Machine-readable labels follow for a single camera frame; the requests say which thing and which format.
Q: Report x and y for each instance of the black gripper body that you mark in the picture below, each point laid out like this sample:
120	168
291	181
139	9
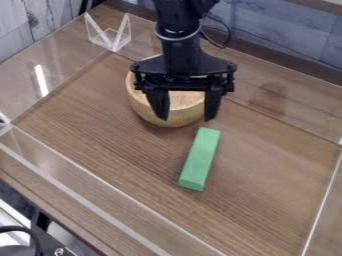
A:
200	73

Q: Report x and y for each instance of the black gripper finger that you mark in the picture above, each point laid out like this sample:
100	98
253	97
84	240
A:
158	99
212	98

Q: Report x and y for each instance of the green rectangular stick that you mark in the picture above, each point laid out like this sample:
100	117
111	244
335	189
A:
199	159

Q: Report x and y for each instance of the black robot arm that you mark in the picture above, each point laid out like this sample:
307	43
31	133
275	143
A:
179	26

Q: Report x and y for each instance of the wooden bowl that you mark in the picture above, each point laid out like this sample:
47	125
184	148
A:
186	106

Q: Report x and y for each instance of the clear acrylic corner bracket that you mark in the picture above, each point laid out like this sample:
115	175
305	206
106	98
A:
110	39

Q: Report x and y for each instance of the black table frame bracket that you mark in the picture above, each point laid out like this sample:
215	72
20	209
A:
56	241

